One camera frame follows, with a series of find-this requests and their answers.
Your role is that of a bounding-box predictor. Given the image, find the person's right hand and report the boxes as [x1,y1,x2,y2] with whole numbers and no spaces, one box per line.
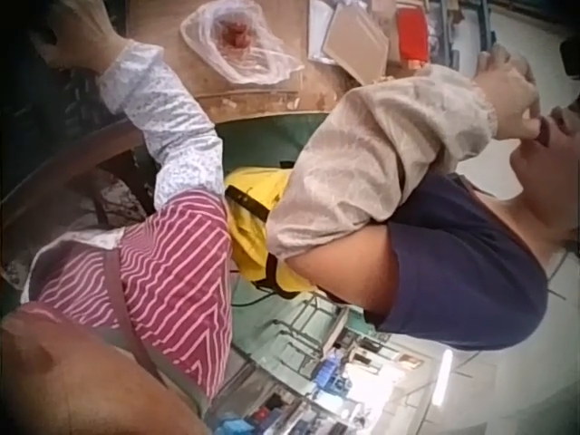
[26,0,133,74]

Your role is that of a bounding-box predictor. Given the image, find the brown wooden chair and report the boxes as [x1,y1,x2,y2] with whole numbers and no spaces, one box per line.
[0,115,160,227]

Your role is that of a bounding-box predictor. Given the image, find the red food pieces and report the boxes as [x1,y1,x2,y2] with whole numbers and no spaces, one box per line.
[223,24,253,49]

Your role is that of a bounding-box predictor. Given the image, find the clear plastic bag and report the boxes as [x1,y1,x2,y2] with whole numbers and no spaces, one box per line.
[179,0,306,86]

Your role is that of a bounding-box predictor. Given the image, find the white plastic packet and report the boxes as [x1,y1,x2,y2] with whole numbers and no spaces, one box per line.
[307,0,346,63]

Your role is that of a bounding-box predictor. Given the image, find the brown cardboard sheet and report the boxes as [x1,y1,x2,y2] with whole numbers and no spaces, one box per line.
[323,3,392,86]

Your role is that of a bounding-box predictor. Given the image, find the red packet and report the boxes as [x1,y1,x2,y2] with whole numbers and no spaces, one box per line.
[394,6,431,70]

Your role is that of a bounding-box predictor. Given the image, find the metal storage rack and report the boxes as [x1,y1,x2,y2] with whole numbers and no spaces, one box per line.
[430,0,496,56]

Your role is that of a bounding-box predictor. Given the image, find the shelves with assorted goods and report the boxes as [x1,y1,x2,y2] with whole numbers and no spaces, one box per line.
[211,289,439,435]

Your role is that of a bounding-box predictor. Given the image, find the yellow bag with black straps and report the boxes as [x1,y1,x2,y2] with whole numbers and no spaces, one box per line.
[223,166,321,301]

